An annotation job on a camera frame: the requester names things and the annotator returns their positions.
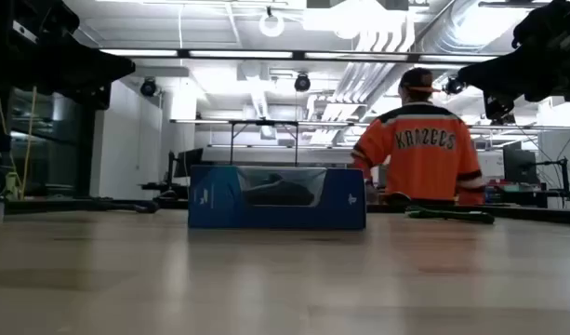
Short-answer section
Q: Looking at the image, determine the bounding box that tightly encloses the black game controller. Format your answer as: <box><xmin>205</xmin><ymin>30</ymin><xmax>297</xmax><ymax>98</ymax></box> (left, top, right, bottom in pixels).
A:
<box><xmin>241</xmin><ymin>172</ymin><xmax>316</xmax><ymax>207</ymax></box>

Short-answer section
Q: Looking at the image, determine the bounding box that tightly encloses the person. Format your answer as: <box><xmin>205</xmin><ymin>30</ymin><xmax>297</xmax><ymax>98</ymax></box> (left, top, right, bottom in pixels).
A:
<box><xmin>351</xmin><ymin>67</ymin><xmax>485</xmax><ymax>206</ymax></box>

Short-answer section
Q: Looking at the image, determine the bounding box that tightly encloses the white ceiling ring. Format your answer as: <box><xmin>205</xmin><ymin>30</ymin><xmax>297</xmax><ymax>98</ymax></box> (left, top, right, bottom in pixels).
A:
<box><xmin>258</xmin><ymin>12</ymin><xmax>285</xmax><ymax>38</ymax></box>

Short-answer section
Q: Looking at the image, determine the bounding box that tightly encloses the black aluminium table frame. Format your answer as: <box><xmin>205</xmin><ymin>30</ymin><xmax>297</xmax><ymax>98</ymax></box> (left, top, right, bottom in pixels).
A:
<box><xmin>0</xmin><ymin>197</ymin><xmax>570</xmax><ymax>227</ymax></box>

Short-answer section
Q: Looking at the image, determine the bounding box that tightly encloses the blue game controller box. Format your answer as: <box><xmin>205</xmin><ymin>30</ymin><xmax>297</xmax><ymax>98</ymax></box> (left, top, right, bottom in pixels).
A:
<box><xmin>188</xmin><ymin>165</ymin><xmax>367</xmax><ymax>231</ymax></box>

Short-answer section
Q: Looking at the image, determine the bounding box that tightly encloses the black overhead crossbar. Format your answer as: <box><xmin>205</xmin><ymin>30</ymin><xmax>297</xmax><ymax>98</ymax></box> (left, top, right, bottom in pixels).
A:
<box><xmin>96</xmin><ymin>47</ymin><xmax>499</xmax><ymax>62</ymax></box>

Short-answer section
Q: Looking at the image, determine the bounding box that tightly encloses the small yellow-green object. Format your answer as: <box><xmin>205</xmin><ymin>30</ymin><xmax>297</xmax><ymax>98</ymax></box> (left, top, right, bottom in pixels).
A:
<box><xmin>3</xmin><ymin>170</ymin><xmax>21</xmax><ymax>199</ymax></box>

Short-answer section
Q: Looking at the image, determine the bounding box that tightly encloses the black computer monitor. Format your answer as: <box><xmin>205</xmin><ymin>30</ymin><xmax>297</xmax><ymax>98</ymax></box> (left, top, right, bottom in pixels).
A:
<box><xmin>502</xmin><ymin>141</ymin><xmax>537</xmax><ymax>185</ymax></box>
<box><xmin>172</xmin><ymin>147</ymin><xmax>205</xmax><ymax>179</ymax></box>

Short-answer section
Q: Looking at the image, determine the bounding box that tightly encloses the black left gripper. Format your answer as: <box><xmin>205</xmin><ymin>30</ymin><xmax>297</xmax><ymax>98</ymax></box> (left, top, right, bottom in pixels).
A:
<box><xmin>0</xmin><ymin>0</ymin><xmax>137</xmax><ymax>111</ymax></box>

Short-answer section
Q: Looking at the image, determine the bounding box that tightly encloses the dark blue cable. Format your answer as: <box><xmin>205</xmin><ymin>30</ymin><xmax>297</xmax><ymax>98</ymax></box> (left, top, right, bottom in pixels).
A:
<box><xmin>134</xmin><ymin>199</ymin><xmax>161</xmax><ymax>215</ymax></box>

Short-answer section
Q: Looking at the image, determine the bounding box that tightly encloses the yellow hanging cord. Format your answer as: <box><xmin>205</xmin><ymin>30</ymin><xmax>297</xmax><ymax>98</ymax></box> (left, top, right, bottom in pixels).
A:
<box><xmin>0</xmin><ymin>86</ymin><xmax>38</xmax><ymax>201</ymax></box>

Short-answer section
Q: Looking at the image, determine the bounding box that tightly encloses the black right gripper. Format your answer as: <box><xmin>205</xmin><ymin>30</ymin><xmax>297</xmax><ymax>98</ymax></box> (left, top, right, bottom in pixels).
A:
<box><xmin>457</xmin><ymin>0</ymin><xmax>570</xmax><ymax>122</ymax></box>

